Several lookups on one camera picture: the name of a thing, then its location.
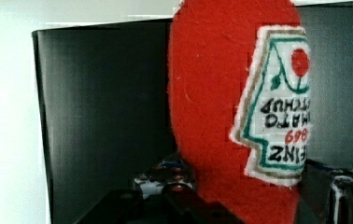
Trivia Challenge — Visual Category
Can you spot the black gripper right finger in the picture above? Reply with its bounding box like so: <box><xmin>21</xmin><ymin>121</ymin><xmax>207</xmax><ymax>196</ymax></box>
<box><xmin>294</xmin><ymin>160</ymin><xmax>353</xmax><ymax>224</ymax></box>

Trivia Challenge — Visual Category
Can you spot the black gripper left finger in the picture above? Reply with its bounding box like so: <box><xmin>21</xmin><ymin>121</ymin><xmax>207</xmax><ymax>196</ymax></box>
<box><xmin>75</xmin><ymin>155</ymin><xmax>244</xmax><ymax>224</ymax></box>

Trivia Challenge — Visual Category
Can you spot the red ketchup bottle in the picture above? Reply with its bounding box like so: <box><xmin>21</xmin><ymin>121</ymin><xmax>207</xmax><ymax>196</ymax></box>
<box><xmin>168</xmin><ymin>0</ymin><xmax>312</xmax><ymax>224</ymax></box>

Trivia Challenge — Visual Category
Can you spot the silver black toaster oven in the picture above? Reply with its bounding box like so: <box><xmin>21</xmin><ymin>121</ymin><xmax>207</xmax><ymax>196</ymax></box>
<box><xmin>33</xmin><ymin>2</ymin><xmax>353</xmax><ymax>224</ymax></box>

